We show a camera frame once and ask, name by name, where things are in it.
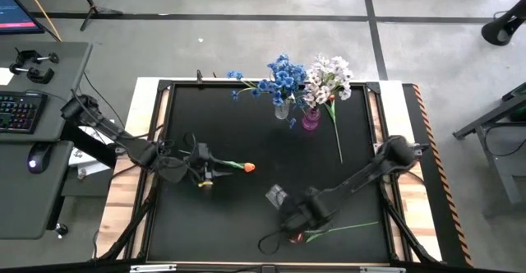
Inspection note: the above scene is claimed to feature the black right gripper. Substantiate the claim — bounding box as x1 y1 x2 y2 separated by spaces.
281 197 320 242

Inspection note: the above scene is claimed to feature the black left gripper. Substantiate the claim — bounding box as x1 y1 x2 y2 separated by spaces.
189 142 234 188

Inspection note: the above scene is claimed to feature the orange artificial tulip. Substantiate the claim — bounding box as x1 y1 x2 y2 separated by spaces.
324 94 345 165
209 155 256 174
287 220 381 244

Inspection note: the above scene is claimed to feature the clear textured glass vase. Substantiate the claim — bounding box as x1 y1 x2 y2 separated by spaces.
274 99 291 121

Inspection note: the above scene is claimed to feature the blue artificial flower bunch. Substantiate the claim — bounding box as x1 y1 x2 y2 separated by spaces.
225 69 275 104
265 53 309 130

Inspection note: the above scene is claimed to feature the pink ribbed glass vase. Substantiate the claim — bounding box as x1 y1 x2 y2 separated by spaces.
302 106 322 132

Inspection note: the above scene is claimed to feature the white artificial flower bunch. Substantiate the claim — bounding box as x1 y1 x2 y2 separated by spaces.
302 81 353 109
311 53 355 87

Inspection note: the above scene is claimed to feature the white paper stack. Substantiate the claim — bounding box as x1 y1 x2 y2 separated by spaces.
67 118 117 179

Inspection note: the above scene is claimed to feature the black support beam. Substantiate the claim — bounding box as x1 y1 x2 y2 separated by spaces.
60 120 118 168

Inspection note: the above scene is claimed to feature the gray desk panel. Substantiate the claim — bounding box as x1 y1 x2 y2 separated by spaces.
0 140 75 241
0 40 94 143

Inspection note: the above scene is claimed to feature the black computer mouse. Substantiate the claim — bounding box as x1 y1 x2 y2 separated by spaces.
26 141 53 174

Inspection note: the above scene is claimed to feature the black tripod stand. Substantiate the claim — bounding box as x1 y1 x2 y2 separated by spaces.
67 0 124 32

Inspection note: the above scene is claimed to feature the black backlit keyboard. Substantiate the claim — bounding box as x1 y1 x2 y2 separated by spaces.
0 91 48 135

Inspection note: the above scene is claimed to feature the black C-clamp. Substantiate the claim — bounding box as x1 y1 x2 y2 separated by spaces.
7 63 55 85
15 49 61 67

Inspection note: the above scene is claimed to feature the gray metal stand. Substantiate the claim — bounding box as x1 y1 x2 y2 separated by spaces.
451 81 526 216

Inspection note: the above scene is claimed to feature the white paper sheet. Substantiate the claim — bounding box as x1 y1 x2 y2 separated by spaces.
0 67 16 86

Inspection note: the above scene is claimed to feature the yellow pole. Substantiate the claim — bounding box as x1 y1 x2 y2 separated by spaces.
16 0 63 43

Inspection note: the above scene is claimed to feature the computer monitor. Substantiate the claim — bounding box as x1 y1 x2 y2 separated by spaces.
0 0 45 35

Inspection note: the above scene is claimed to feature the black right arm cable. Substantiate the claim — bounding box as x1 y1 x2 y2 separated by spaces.
257 229 289 256

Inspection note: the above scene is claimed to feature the silver metal bracket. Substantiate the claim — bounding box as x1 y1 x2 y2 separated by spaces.
359 266 407 273
129 263 178 273

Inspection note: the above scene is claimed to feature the black aluminium table frame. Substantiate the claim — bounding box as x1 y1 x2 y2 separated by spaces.
94 77 443 273

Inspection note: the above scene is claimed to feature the black cone base post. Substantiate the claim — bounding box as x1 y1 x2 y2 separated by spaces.
480 0 526 47

